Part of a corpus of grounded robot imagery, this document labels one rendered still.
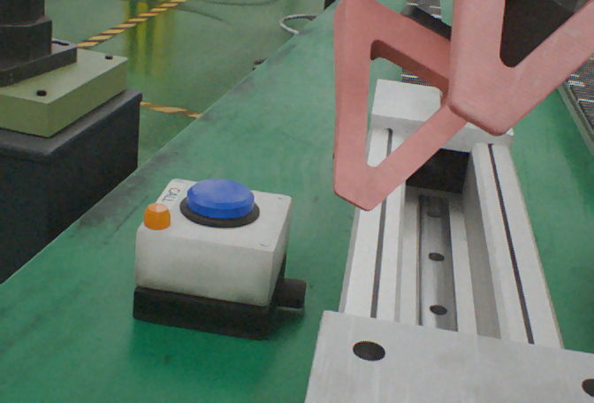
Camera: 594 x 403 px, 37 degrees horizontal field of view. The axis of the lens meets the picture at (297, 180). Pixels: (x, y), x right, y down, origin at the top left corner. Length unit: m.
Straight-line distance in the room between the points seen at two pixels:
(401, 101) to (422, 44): 0.33
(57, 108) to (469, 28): 0.61
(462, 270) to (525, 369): 0.23
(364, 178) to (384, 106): 0.34
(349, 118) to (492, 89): 0.10
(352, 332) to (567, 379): 0.07
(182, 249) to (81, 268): 0.10
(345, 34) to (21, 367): 0.27
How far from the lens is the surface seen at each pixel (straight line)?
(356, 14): 0.32
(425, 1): 1.38
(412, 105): 0.65
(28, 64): 0.84
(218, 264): 0.50
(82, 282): 0.57
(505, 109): 0.21
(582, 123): 0.98
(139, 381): 0.48
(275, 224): 0.52
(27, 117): 0.79
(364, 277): 0.42
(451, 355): 0.30
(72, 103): 0.82
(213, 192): 0.52
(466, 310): 0.49
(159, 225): 0.50
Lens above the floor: 1.07
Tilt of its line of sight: 23 degrees down
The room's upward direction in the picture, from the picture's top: 7 degrees clockwise
